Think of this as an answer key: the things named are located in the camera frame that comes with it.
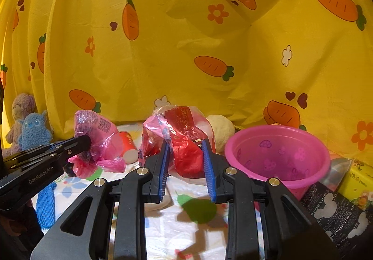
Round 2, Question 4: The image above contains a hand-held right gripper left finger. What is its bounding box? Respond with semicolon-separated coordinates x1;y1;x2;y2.
31;140;171;260

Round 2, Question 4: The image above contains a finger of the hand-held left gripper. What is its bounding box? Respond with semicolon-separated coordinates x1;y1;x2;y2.
1;134;91;162
3;148;86;178

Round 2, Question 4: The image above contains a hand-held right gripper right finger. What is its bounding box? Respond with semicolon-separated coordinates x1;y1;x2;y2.
201;139;341;260

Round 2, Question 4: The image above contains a pale pink plastic bag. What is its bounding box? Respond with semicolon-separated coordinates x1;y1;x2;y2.
70;110;127;180

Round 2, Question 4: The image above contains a blue foam net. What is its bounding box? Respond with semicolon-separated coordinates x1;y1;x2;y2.
35;183;56;229

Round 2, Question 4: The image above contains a red plastic bag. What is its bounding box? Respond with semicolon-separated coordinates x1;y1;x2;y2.
138;106;218;179

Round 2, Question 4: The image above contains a red paper cup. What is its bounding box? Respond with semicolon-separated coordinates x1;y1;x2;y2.
118;131;139;165

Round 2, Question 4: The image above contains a pink plastic bucket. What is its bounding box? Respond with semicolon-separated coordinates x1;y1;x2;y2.
224;125;332;202

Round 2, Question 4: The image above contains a blue plush monster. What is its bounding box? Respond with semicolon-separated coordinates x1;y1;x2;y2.
18;110;54;152

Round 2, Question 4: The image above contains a cream plush ball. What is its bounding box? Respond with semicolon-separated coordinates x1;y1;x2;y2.
206;114;236;156

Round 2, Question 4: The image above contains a purple teddy bear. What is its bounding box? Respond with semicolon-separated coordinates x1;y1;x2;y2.
4;93;37;154

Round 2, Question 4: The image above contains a floral plastic tablecloth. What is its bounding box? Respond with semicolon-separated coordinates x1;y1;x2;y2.
29;123;321;260

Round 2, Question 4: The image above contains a yellow carrot print curtain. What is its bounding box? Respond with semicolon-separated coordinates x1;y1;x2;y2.
0;0;373;161

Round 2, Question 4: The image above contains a silver foil packet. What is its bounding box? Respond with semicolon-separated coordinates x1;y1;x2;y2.
319;157;354;192

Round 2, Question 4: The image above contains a black box cloud print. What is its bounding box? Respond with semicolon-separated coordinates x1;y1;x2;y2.
300;181;373;260

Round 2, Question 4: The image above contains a yellow box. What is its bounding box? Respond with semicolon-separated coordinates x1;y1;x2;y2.
336;158;373;212

